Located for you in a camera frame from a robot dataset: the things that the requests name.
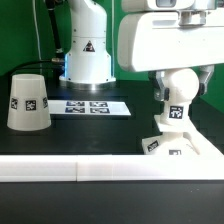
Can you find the white marker sheet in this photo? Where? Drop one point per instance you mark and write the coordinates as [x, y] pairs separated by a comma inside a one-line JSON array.
[[102, 108]]

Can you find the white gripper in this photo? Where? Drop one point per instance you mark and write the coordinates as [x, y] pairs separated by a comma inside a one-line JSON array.
[[165, 34]]

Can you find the white lamp shade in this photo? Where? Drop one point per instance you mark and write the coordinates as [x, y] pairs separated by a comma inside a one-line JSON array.
[[28, 104]]

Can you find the white lamp bulb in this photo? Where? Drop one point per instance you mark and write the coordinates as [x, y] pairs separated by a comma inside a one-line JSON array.
[[183, 85]]

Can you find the white lamp base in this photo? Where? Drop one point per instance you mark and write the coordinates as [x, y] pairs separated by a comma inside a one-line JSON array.
[[171, 141]]

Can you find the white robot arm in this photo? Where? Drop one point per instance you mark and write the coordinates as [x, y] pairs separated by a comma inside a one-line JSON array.
[[87, 62]]

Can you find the white L-shaped fence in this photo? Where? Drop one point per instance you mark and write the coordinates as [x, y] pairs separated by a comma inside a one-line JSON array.
[[38, 168]]

